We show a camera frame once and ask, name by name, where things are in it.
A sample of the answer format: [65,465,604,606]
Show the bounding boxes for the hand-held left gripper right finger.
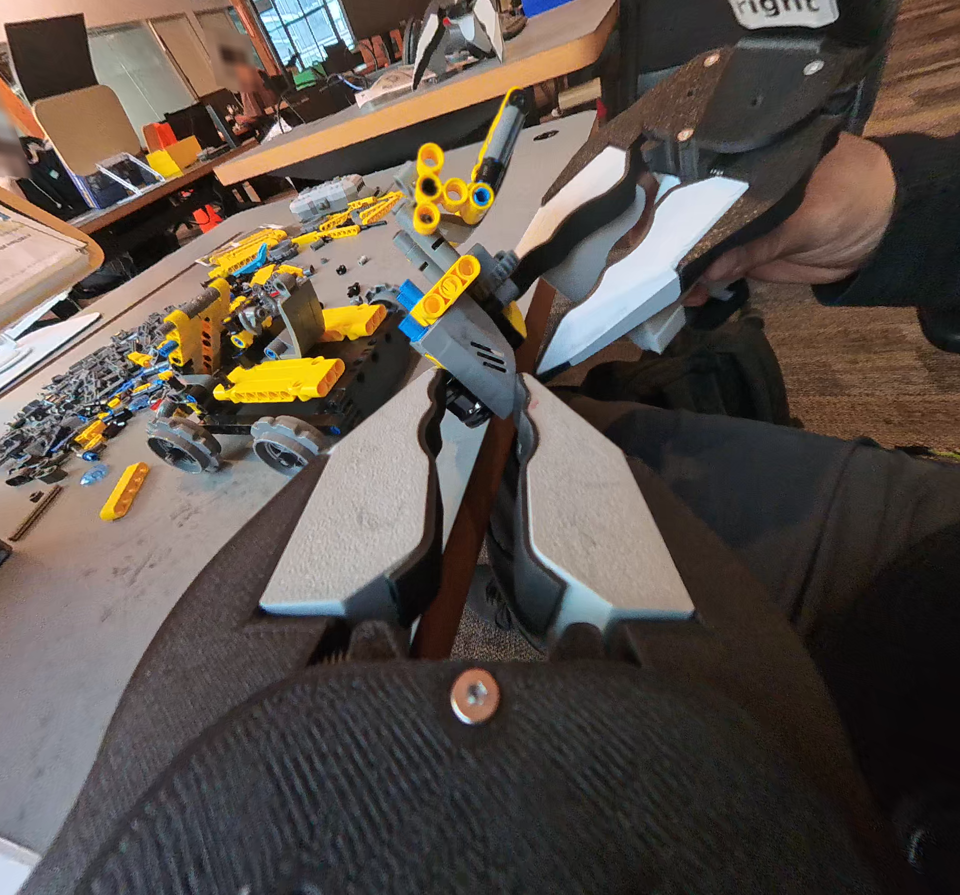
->
[516,373,696,628]

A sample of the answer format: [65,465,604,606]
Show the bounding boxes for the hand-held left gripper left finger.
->
[258,370,445,625]

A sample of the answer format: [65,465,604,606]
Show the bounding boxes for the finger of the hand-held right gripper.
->
[534,175,753,380]
[516,145,657,298]

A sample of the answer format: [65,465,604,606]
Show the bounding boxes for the yellow black toy vehicle chassis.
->
[146,276,421,476]

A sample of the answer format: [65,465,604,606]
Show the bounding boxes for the yellow grey toy excavator arm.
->
[391,85,530,427]

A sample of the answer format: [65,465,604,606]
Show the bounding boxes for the person's right forearm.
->
[813,131,960,352]

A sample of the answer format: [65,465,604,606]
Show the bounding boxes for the grey desk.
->
[0,111,601,855]

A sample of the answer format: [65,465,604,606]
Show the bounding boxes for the person's right hand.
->
[686,131,899,307]

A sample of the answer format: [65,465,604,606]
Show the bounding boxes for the black white gripper device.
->
[411,0,505,90]

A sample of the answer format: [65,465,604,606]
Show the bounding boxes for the short yellow toy beam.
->
[99,462,152,522]

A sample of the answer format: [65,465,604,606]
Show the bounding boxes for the group of long yellow beams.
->
[196,190,406,275]

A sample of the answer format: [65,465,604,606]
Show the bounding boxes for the grey toy battery box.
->
[290,173,367,222]

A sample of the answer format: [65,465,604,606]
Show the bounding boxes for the brown toy axle rod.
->
[7,486,66,543]

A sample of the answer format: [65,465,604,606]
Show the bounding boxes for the yellow storage bin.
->
[146,137,204,181]

